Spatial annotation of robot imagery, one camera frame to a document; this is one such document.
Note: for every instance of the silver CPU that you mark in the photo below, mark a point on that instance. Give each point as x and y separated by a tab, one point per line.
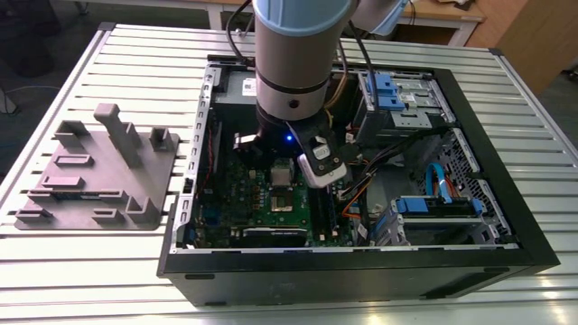
279	177

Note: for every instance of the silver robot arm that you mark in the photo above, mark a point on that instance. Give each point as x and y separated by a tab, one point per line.
294	50

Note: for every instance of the CPU socket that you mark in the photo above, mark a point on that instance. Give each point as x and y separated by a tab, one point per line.
283	202

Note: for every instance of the grey power supply unit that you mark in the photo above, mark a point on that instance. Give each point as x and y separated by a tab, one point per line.
235	84

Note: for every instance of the green motherboard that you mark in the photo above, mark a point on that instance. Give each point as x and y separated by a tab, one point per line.
243	210

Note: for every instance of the black RAM slot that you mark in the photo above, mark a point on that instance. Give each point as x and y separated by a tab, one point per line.
326	216
320	216
315	216

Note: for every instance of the blue board connector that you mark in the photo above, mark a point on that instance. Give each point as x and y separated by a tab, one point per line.
212	216

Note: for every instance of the black graphics card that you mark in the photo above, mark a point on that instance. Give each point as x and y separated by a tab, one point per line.
271	237

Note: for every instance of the small blue drive clip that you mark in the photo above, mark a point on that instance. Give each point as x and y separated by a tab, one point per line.
388	103

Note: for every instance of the silver optical drive cage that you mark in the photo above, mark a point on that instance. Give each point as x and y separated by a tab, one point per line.
406	122

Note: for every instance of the large blue drive clip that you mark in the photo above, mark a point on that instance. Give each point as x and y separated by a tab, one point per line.
386	83

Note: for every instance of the hard disk in blue carrier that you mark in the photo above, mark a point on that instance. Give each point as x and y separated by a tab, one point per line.
412	206

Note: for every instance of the grey parts rack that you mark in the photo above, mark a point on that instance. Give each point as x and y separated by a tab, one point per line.
104	162

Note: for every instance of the black PC case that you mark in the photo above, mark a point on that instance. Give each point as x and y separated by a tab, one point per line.
343	271

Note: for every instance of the silver disk bay cage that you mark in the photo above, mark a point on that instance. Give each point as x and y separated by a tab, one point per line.
442	221

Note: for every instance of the blue RAM stick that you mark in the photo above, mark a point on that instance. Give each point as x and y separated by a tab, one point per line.
76	196

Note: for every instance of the black office chair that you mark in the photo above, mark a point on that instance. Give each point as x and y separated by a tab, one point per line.
31	50

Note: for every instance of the wooden cabinet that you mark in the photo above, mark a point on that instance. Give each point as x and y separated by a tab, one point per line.
532	40

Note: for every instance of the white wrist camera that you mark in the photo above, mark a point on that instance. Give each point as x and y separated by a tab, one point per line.
315	176

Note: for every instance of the wooden desk white frame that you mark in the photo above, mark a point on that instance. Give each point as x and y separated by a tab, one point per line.
451	13

